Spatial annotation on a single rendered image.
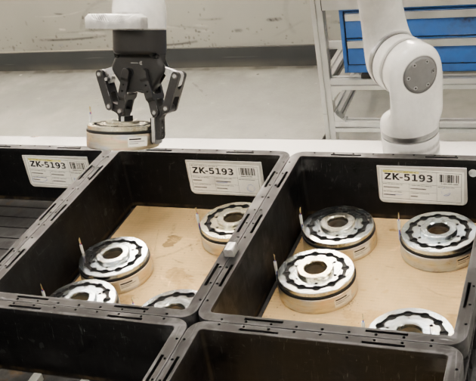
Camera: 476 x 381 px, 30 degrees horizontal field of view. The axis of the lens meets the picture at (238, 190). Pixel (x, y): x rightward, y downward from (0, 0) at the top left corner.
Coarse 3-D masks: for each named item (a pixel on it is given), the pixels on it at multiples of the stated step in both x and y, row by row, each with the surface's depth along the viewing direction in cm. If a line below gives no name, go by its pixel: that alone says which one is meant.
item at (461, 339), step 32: (288, 160) 129; (352, 160) 127; (384, 160) 125; (416, 160) 123; (448, 160) 122; (256, 224) 115; (224, 288) 104; (224, 320) 98; (256, 320) 98; (288, 320) 96
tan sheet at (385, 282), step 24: (384, 240) 125; (360, 264) 121; (384, 264) 120; (408, 264) 119; (360, 288) 116; (384, 288) 115; (408, 288) 114; (432, 288) 114; (456, 288) 113; (264, 312) 115; (288, 312) 114; (336, 312) 112; (360, 312) 112; (384, 312) 111; (456, 312) 109
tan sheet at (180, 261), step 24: (144, 216) 141; (168, 216) 140; (192, 216) 139; (144, 240) 135; (168, 240) 134; (192, 240) 133; (168, 264) 128; (192, 264) 127; (144, 288) 124; (168, 288) 123; (192, 288) 122
